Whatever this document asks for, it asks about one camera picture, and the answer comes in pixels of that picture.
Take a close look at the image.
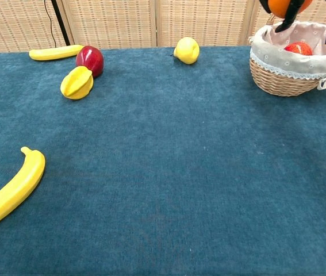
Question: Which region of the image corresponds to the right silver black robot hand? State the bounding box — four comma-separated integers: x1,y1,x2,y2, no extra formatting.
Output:
259,0,313,33

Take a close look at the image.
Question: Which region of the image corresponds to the orange fruit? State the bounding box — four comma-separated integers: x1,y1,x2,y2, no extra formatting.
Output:
267,0,313,19

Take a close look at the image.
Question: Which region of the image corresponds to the wicker basket with cloth liner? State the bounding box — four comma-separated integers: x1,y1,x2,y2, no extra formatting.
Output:
248,13,326,97

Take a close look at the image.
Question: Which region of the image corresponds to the red yellow apple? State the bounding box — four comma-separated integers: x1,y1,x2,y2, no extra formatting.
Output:
283,41,313,56

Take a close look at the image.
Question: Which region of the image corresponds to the yellow pear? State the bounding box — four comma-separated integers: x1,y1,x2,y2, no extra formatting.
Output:
173,36,201,65

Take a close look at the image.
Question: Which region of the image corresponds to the woven bamboo folding screen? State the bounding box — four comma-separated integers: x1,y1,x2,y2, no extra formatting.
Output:
0,0,326,53

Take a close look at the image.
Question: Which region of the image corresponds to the blue table cloth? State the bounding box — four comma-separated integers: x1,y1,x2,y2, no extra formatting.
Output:
0,45,326,276

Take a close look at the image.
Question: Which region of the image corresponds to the dark red apple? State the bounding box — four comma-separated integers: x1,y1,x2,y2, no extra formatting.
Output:
75,45,105,79

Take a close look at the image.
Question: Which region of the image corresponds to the yellow starfruit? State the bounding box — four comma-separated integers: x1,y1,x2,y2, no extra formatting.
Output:
60,66,94,100

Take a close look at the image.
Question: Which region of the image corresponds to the yellow plastic banana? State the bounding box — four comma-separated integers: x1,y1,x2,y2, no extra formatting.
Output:
29,44,85,62
0,146,46,237

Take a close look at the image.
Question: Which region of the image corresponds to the thin black hanging cable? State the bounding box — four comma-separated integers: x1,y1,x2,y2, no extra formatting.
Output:
43,0,59,47

